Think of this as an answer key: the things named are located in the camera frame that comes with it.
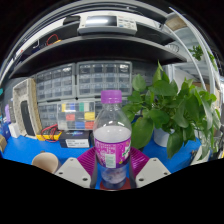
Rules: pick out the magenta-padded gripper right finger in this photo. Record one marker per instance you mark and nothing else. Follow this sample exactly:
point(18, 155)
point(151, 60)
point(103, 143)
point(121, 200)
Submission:
point(151, 170)

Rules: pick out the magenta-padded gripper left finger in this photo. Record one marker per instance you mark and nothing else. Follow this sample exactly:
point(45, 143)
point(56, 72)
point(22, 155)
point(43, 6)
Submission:
point(75, 170)

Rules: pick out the clear purple-capped drink bottle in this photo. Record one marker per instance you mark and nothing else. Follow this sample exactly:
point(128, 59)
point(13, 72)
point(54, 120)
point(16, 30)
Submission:
point(112, 140)

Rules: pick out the beige patterned ceramic mug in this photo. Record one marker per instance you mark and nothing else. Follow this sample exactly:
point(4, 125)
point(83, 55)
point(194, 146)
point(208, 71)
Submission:
point(45, 161)

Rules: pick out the black white-labelled box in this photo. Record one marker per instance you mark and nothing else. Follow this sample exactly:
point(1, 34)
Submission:
point(75, 138)

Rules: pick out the yellow multimeter with leads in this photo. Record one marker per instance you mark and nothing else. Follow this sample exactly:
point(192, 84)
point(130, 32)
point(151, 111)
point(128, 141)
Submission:
point(50, 135)

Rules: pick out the clear organizer with coloured parts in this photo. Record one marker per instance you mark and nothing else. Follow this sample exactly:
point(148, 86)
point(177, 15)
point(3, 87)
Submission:
point(76, 115)

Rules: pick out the green potted plant white pot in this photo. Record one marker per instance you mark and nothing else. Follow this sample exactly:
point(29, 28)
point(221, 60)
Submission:
point(166, 113)

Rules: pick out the black zip case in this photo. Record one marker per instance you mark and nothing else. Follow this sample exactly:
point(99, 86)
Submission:
point(27, 117)

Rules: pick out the dark workbench shelf unit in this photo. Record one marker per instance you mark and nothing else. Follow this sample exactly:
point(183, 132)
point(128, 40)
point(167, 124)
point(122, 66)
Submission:
point(100, 46)

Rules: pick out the white metal shelf rack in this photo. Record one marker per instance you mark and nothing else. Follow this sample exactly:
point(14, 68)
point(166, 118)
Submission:
point(196, 36)

